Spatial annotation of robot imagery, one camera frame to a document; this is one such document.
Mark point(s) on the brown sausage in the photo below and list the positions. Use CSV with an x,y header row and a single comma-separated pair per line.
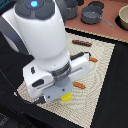
x,y
83,43

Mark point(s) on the yellow butter box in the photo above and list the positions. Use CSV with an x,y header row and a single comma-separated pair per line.
x,y
66,97

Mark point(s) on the woven beige placemat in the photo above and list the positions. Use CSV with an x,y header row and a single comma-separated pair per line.
x,y
78,112

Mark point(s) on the black stove burner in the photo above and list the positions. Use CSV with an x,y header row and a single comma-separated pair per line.
x,y
96,3

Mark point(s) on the beige bowl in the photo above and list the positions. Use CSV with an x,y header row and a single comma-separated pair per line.
x,y
123,14

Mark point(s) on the pink stovetop board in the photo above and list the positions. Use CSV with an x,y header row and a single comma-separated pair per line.
x,y
110,12

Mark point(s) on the grey saucepan with handle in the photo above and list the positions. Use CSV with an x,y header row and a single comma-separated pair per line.
x,y
91,14

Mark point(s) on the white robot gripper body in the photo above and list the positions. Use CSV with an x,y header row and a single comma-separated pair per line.
x,y
48,86

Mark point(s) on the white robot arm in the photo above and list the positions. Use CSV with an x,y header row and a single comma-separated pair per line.
x,y
37,28

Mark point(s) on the wooden handled fork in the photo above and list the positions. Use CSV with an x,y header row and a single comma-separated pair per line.
x,y
79,85

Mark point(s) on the wooden handled knife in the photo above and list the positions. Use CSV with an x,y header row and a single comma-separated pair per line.
x,y
93,59

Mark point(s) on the grey cooking pot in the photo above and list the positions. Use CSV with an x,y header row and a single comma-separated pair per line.
x,y
72,8

